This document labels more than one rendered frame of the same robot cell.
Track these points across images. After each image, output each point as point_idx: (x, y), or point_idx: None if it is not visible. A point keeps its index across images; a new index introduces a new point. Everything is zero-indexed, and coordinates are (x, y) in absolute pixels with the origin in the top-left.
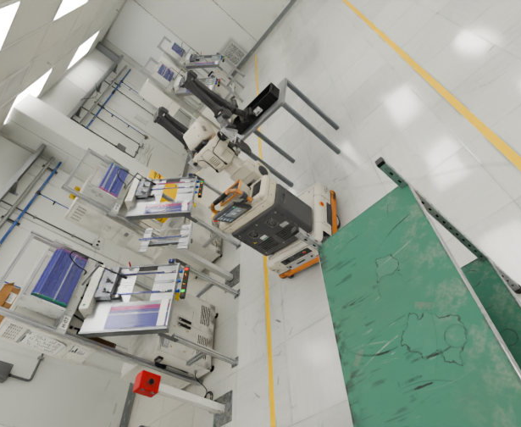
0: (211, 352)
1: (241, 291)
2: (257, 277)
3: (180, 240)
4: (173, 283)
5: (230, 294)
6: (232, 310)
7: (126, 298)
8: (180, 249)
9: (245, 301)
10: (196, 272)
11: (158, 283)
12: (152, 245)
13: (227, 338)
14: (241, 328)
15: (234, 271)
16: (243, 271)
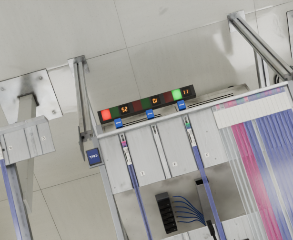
0: (259, 36)
1: (76, 53)
2: (53, 1)
3: (18, 157)
4: (161, 126)
5: (71, 94)
6: (117, 69)
7: (236, 226)
8: (25, 178)
9: (106, 29)
10: (88, 115)
11: (169, 164)
12: None
13: (179, 64)
14: (168, 24)
15: (10, 97)
16: (19, 61)
